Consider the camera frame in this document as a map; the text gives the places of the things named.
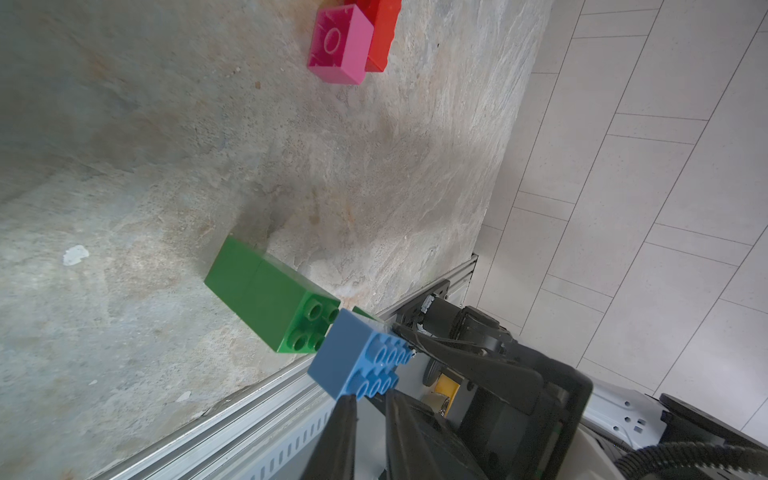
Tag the red lego brick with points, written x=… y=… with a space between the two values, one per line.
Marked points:
x=383 y=14

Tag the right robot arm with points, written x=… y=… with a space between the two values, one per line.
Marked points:
x=519 y=414

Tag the green lego brick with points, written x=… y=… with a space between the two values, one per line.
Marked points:
x=357 y=310
x=289 y=312

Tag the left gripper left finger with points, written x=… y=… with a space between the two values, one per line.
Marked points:
x=334 y=456

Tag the blue lego brick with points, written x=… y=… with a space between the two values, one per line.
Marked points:
x=359 y=357

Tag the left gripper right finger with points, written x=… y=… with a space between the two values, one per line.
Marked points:
x=421 y=445

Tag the pink lego brick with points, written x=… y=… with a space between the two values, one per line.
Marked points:
x=340 y=44

